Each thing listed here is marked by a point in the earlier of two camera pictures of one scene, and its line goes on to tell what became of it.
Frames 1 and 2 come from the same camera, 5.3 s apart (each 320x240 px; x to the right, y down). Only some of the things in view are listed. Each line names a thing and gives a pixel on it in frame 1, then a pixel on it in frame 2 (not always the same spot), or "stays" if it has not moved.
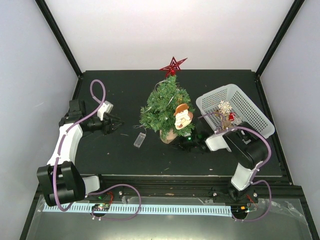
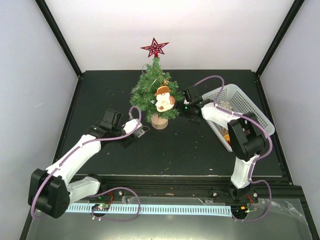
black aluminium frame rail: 270,188 stays
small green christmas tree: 158,113 → 143,97
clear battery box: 140,139 → 139,132
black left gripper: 108,128 → 130,139
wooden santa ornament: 183,116 → 165,101
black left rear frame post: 46,13 stays
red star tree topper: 174,65 → 154,48
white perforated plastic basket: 228,106 stays
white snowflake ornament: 224,107 stays
